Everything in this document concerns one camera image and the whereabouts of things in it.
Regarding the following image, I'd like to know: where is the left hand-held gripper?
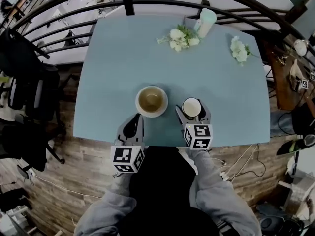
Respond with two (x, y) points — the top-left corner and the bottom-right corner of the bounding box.
(110, 113), (146, 174)

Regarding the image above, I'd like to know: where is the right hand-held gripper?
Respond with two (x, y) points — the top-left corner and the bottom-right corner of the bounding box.
(174, 99), (214, 150)

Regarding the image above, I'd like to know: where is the white mug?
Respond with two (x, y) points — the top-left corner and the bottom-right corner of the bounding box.
(181, 97), (201, 120)

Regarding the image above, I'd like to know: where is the white ceramic plate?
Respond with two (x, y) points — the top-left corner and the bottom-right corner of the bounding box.
(135, 85), (169, 118)

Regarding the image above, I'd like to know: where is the tan bowl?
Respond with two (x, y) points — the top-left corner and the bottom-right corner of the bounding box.
(137, 87), (165, 113)

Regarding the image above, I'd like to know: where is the person's left forearm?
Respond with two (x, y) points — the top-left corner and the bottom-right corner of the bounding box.
(108, 171), (135, 199)

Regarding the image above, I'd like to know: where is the person's right forearm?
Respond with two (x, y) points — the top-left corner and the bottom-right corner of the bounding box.
(186, 148), (223, 189)

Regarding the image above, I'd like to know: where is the person's torso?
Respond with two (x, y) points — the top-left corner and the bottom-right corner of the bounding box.
(118, 145), (220, 236)

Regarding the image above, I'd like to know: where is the light blue table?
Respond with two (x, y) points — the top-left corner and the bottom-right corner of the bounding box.
(73, 15), (271, 148)

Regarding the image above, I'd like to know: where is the small white flower bouquet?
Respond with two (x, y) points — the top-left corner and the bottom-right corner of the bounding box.
(230, 35), (259, 66)

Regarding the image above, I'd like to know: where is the large white flower bouquet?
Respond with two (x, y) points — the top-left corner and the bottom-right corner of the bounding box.
(156, 25), (200, 53)

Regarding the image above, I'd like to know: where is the dark wooden side table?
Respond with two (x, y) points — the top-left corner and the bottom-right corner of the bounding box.
(264, 40), (315, 113)

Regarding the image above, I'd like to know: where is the pale green thermos bottle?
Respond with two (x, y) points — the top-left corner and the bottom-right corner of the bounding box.
(193, 8), (217, 38)

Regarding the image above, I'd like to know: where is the black office chair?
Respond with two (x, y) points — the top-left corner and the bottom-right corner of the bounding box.
(0, 121), (66, 172)
(0, 28), (50, 73)
(7, 62), (74, 132)

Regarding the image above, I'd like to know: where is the beige cloth bag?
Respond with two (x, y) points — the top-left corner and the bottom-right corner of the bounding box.
(289, 59), (306, 89)

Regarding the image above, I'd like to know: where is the white globe lamp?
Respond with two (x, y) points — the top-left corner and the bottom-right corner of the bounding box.
(294, 39), (309, 56)

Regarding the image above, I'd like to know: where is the long white cable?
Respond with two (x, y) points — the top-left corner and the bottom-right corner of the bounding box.
(35, 176), (103, 199)

